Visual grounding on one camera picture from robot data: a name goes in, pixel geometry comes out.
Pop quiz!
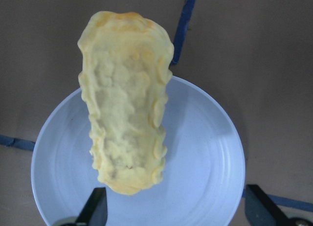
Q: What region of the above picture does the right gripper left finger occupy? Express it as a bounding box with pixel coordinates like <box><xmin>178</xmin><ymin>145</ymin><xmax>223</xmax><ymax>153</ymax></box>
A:
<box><xmin>55</xmin><ymin>187</ymin><xmax>108</xmax><ymax>226</ymax></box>

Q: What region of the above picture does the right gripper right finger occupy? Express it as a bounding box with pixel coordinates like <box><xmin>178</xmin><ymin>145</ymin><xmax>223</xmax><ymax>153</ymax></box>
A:
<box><xmin>245</xmin><ymin>184</ymin><xmax>313</xmax><ymax>226</ymax></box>

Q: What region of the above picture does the blue plate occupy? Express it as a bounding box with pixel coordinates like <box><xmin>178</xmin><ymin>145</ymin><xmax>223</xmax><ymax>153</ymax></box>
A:
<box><xmin>31</xmin><ymin>77</ymin><xmax>245</xmax><ymax>226</ymax></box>

